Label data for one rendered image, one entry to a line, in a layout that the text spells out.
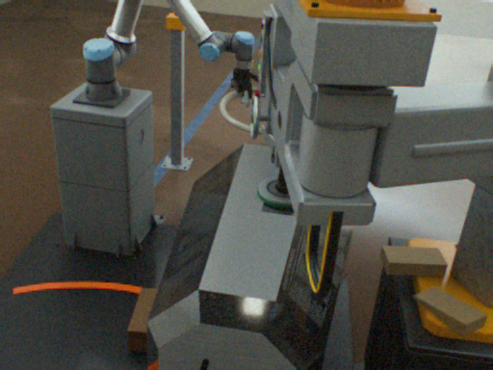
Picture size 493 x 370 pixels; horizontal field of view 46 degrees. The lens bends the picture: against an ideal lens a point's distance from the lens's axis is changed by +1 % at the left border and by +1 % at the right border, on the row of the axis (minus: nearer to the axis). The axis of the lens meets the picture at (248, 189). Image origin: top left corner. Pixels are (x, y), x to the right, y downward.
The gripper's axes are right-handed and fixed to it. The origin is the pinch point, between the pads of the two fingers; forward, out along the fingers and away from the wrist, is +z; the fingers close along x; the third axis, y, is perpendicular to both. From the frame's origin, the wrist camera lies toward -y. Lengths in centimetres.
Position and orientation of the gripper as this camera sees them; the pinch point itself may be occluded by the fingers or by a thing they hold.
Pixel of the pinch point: (246, 102)
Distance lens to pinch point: 305.0
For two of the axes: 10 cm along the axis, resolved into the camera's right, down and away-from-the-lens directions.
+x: 5.5, 4.8, -6.8
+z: -0.4, 8.3, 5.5
